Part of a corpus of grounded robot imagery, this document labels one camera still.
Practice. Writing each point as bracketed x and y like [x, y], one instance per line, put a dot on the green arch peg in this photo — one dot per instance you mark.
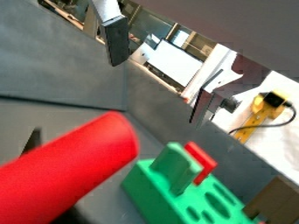
[178, 167]

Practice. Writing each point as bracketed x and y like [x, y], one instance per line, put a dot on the brown arch block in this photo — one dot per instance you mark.
[277, 202]

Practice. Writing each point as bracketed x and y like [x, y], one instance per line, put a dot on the white box outside enclosure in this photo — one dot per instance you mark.
[171, 60]

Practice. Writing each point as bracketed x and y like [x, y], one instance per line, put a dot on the yellow bracket with black camera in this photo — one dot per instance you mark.
[268, 106]

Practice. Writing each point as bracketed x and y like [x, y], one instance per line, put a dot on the long red cylinder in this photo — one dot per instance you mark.
[47, 180]

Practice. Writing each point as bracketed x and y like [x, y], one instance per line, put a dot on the green shape sorter block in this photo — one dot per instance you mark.
[205, 204]

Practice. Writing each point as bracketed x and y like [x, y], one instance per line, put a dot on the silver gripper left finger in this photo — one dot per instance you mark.
[114, 30]

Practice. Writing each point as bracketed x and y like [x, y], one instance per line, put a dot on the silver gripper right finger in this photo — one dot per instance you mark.
[226, 75]

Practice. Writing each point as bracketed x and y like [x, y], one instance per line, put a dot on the red square peg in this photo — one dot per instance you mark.
[206, 161]

